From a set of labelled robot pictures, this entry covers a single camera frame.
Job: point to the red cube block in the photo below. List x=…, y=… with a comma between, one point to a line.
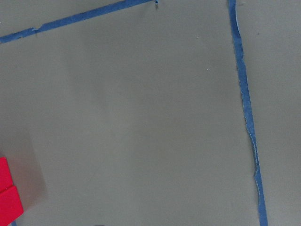
x=10, y=206
x=5, y=175

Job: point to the brown paper table cover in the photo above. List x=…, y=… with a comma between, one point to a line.
x=135, y=118

